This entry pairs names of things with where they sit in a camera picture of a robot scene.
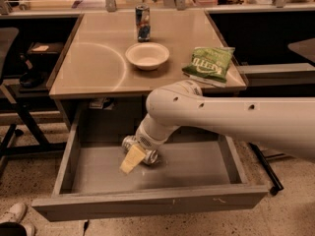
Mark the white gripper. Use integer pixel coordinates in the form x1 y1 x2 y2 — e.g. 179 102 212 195
120 125 166 174

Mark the silver green 7up can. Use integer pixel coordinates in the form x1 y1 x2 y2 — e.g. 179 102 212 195
121 136 158 165

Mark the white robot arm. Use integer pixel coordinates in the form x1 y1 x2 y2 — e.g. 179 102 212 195
120 80 315 174

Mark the open grey top drawer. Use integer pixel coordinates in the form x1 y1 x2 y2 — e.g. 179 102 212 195
31 97 268 221

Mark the blue red energy drink can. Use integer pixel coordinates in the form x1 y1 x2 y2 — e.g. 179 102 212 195
135 4 151 42

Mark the white paper bowl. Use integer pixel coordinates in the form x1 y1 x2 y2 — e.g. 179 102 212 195
125 42 169 71

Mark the green chip bag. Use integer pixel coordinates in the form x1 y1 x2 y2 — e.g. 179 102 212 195
182 47 235 88

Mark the black object on shelf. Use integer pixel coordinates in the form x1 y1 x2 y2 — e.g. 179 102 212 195
19 71 44 89

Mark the white sneaker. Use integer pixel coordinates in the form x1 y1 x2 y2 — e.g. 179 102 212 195
0 203 35 236

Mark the black metal stand leg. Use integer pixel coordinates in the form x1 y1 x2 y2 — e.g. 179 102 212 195
249 144 284 196

